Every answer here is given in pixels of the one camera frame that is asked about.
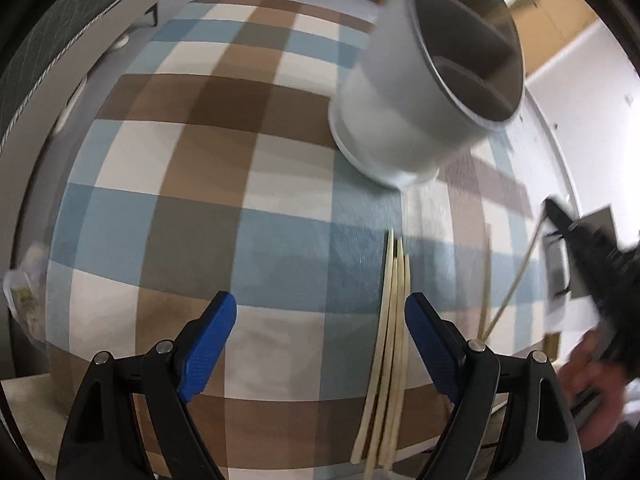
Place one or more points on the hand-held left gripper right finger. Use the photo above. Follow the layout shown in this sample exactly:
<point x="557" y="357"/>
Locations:
<point x="430" y="345"/>

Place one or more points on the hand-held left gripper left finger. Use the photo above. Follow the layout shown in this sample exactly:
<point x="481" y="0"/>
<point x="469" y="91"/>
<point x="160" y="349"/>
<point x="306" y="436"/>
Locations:
<point x="210" y="345"/>

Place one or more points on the white grey utensil holder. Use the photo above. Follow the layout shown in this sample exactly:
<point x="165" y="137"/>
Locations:
<point x="390" y="110"/>

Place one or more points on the checked tablecloth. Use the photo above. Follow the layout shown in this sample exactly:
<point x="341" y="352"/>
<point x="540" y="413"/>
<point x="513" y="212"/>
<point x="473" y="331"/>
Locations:
<point x="200" y="210"/>

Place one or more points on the white plastic bag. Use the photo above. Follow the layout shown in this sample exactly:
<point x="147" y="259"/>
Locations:
<point x="22" y="300"/>

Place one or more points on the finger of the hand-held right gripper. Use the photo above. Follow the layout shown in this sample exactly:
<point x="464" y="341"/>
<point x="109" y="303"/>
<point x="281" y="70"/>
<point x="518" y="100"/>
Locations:
<point x="562" y="217"/>

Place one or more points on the wooden door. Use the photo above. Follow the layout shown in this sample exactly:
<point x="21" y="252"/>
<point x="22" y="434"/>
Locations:
<point x="555" y="15"/>

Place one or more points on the grey bed frame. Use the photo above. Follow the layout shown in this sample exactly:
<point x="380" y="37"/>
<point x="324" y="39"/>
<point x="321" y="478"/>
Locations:
<point x="80" y="60"/>

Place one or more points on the person's right hand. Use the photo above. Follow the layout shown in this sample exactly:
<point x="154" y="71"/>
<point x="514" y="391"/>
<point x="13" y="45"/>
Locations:
<point x="595" y="390"/>

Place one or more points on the person's right forearm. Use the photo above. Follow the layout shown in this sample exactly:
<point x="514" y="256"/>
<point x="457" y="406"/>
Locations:
<point x="620" y="455"/>

